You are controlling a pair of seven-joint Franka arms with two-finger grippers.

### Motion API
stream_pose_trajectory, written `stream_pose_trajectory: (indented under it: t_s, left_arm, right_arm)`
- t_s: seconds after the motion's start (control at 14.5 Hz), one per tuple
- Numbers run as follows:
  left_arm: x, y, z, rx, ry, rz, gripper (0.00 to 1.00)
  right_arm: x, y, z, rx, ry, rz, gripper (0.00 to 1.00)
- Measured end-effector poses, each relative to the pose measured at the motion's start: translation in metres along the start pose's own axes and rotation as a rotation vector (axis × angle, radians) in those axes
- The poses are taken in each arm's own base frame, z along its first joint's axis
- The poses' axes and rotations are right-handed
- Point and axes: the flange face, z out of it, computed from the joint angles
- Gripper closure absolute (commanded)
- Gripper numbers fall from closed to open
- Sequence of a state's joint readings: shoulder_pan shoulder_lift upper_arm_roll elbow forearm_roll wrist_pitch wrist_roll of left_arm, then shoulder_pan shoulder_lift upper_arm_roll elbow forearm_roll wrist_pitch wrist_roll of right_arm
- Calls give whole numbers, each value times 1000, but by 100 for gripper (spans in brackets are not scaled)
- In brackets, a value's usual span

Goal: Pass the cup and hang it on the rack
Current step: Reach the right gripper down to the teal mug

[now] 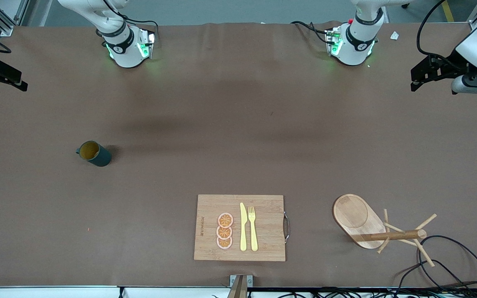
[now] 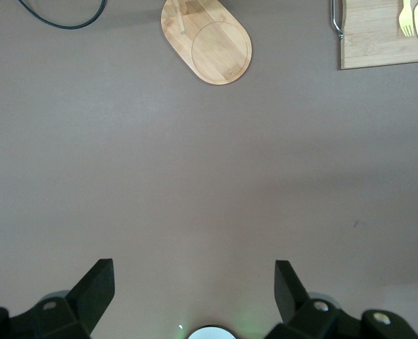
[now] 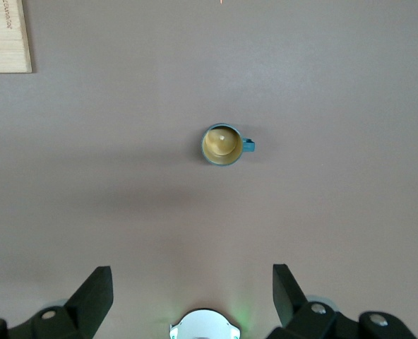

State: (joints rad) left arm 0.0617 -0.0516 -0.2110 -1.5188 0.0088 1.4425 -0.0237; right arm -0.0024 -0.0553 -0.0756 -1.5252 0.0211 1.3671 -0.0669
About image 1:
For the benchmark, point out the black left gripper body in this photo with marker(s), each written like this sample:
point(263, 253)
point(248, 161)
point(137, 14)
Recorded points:
point(449, 66)

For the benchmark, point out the dark green cup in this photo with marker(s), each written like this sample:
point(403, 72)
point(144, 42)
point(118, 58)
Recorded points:
point(99, 157)

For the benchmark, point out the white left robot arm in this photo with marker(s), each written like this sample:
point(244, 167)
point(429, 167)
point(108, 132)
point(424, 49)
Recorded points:
point(356, 41)

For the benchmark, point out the wooden mug rack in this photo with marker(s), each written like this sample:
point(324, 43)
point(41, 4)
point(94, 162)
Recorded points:
point(358, 215)

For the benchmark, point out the white paper scrap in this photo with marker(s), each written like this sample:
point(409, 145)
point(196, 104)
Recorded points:
point(394, 35)

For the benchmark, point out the table cover sheet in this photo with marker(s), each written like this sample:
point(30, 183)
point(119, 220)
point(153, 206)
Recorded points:
point(222, 124)

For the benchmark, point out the bamboo cutting board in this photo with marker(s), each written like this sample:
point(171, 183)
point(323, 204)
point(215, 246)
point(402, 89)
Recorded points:
point(263, 227)

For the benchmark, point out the yellow plastic fork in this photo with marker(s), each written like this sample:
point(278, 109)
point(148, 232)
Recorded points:
point(253, 231)

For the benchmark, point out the yellow plastic knife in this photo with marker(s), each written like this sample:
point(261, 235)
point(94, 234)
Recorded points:
point(243, 227)

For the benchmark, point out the orange slice toy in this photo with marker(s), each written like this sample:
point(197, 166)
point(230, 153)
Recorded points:
point(225, 220)
point(224, 233)

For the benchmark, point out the metal bracket with brown post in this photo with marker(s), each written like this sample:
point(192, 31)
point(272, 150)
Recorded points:
point(240, 285)

